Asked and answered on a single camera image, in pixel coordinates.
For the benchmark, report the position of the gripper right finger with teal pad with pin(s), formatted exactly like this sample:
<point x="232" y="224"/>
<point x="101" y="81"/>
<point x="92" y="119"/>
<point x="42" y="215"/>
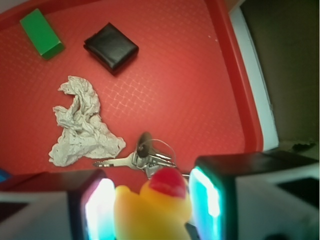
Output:
<point x="272" y="195"/>

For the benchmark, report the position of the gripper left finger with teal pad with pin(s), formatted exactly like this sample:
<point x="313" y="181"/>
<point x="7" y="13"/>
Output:
<point x="70" y="205"/>

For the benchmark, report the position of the yellow rubber duck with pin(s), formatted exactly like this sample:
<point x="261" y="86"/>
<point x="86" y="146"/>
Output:
<point x="159" y="211"/>

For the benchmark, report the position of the crumpled grey paper towel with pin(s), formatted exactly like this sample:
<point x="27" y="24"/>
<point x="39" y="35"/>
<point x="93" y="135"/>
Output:
<point x="84" y="134"/>

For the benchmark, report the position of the blue rectangular block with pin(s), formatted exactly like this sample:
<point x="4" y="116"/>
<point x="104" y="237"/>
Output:
<point x="4" y="175"/>

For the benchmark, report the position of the silver key bunch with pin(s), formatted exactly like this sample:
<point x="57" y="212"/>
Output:
<point x="150" y="156"/>

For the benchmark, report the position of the red plastic tray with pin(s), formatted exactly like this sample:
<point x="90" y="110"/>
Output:
<point x="187" y="86"/>

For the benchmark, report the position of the black leather wallet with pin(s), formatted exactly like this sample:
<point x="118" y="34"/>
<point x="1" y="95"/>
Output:
<point x="111" y="48"/>

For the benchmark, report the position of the green rectangular block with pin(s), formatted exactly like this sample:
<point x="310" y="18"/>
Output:
<point x="41" y="34"/>

